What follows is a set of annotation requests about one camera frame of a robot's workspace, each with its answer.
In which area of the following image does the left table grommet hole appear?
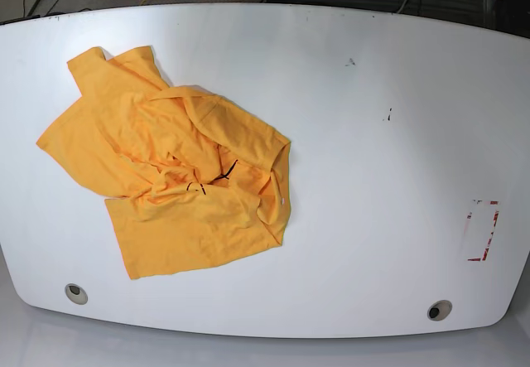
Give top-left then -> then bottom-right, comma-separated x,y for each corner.
65,283 -> 88,305

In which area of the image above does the right table grommet hole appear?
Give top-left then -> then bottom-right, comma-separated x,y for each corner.
427,300 -> 452,321

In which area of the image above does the table grommet hole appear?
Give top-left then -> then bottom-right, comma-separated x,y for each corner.
427,300 -> 452,321
65,283 -> 88,305

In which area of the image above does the red tape rectangle marking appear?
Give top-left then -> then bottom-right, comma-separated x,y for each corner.
461,200 -> 500,262

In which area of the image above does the yellow t-shirt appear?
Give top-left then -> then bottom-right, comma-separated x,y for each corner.
37,46 -> 291,279

